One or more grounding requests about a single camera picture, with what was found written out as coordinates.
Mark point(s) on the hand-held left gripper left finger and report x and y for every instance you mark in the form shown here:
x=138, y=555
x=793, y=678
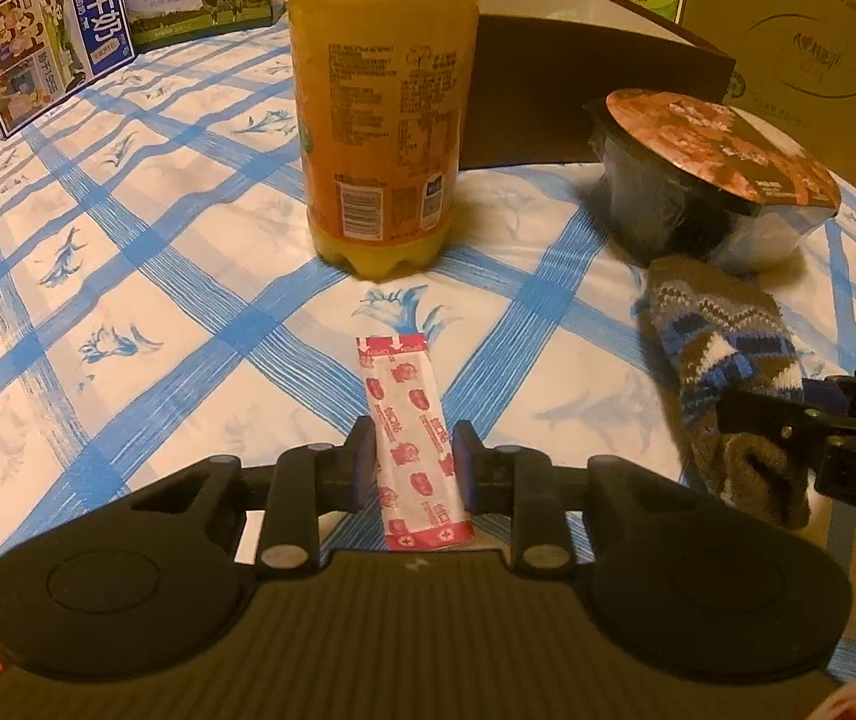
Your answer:
x=360, y=465

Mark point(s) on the orange juice bottle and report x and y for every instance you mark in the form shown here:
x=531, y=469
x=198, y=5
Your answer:
x=375, y=127

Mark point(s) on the blue cartoon print milk box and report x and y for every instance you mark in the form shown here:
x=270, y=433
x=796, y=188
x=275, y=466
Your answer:
x=38, y=45

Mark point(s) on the red white sachet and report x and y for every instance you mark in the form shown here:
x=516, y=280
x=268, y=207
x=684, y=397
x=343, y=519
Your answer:
x=405, y=450

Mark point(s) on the brown blue knit sock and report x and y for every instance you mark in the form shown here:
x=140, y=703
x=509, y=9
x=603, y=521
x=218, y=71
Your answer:
x=720, y=322

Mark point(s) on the black instant noodle bowl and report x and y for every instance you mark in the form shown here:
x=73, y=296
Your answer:
x=668, y=202

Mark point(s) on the large open cardboard box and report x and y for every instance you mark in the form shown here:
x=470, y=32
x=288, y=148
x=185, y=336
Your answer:
x=810, y=52

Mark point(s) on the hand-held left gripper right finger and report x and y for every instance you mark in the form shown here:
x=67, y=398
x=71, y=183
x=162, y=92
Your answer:
x=465, y=465

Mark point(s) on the dark brown open box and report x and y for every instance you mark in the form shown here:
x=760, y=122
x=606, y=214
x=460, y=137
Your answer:
x=548, y=90

